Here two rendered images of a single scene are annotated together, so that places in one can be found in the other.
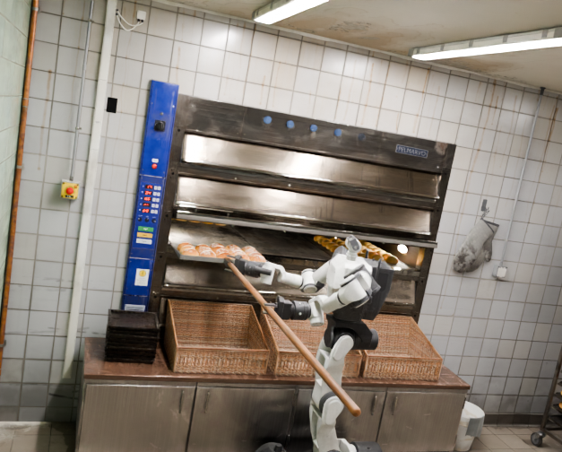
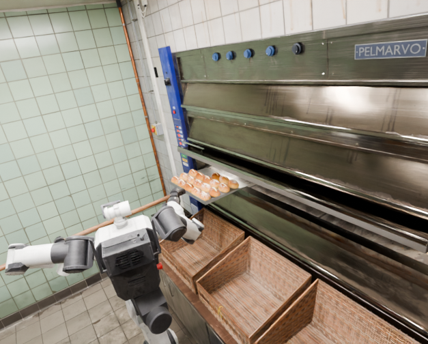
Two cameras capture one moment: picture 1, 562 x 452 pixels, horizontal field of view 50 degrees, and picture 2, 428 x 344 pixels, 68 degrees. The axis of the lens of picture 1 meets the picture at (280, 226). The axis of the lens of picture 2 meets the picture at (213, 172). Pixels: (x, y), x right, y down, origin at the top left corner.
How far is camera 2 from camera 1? 3.72 m
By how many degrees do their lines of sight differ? 77
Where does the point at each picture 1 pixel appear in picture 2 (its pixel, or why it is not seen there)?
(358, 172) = (305, 102)
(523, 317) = not seen: outside the picture
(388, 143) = (340, 46)
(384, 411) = not seen: outside the picture
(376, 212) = (342, 162)
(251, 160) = (214, 99)
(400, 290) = (405, 293)
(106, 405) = not seen: hidden behind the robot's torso
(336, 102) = (258, 10)
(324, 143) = (262, 69)
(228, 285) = (229, 209)
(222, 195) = (209, 133)
